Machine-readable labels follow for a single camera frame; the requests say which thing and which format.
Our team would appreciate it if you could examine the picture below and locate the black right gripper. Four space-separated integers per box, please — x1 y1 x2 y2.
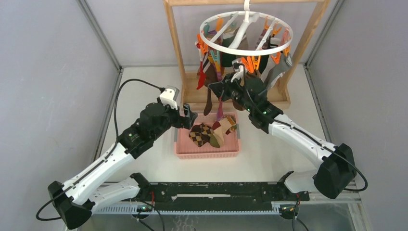
209 72 255 113

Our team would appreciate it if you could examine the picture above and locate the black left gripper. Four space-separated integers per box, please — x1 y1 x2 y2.
151 96 197 141

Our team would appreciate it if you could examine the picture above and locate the brown yellow argyle sock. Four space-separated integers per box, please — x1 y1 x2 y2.
189 123 214 147

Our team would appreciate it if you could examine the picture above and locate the beige striped sock red heel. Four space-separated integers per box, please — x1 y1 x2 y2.
209 115 237 148

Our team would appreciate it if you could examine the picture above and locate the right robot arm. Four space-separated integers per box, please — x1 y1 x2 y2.
208 74 357 200

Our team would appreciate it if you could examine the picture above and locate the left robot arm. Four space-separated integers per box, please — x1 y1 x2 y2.
48 103 198 230

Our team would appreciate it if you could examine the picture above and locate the wooden hanger rack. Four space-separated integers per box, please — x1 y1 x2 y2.
163 0 330 110

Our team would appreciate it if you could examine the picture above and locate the white round clip hanger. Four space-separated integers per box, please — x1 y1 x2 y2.
197 0 293 56

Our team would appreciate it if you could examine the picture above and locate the red snowflake sock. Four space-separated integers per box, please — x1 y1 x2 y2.
196 61 206 90

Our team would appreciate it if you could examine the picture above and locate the purple orange sock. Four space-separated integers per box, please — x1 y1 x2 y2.
217 97 223 121

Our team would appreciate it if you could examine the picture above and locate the dark green sock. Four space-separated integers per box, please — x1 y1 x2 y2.
220 37 238 68

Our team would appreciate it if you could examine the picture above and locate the pink perforated plastic basket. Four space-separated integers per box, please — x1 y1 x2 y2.
174 112 241 159

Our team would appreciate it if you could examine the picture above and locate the grey sock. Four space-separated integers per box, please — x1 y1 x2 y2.
264 53 293 90

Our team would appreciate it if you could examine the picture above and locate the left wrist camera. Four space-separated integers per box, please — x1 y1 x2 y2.
159 86 179 110

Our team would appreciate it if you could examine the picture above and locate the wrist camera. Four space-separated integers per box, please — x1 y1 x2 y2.
159 86 179 110
230 58 246 82

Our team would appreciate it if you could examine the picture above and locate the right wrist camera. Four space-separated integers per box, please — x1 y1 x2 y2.
230 58 246 82

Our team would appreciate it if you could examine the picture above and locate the right camera cable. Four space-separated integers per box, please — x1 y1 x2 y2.
236 64 369 193

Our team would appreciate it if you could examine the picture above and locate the camera cable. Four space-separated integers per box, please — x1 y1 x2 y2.
36 78 166 222
236 64 369 193

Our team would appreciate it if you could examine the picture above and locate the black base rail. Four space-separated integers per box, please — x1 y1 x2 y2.
119 172 310 213

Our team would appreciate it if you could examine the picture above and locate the left camera cable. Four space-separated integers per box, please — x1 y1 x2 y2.
36 78 166 222

